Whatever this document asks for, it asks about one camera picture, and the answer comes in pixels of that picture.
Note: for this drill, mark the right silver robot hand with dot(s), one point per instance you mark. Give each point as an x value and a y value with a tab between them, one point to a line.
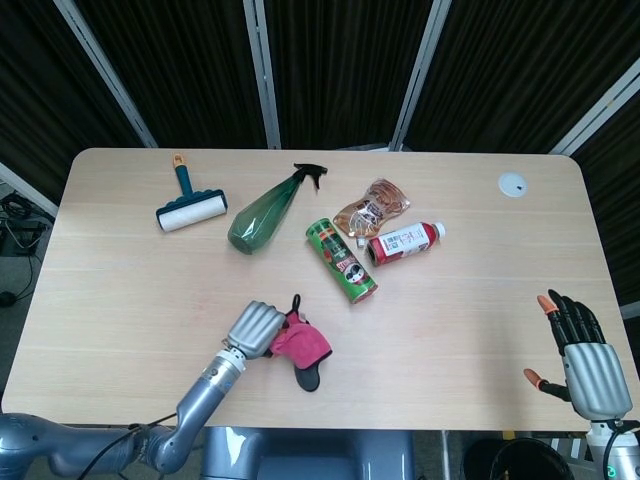
590	370

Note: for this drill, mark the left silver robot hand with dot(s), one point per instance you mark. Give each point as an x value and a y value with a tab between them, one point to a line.
257	332

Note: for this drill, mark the pink and black cloth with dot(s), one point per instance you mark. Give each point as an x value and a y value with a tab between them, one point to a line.
302	350

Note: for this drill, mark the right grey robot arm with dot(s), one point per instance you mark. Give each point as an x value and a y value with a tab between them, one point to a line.
617	450

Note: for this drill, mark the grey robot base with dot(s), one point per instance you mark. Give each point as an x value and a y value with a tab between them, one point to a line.
310	455

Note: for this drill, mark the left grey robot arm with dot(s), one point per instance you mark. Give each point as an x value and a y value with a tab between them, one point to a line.
150	425

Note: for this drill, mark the black waste bin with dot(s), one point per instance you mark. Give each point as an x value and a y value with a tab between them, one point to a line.
525	460

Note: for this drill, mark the green chips can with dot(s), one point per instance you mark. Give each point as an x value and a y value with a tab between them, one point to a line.
342	260

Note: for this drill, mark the green spray bottle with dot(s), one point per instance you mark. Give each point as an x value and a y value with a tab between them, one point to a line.
265	212

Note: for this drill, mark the brown snack pouch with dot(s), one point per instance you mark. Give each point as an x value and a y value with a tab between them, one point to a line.
372	207

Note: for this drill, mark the red drink bottle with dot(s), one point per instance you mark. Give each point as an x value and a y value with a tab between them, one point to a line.
402	242

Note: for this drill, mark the grey partition post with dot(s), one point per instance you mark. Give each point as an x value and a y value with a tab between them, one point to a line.
107	72
420	75
262	75
595	115
25	190

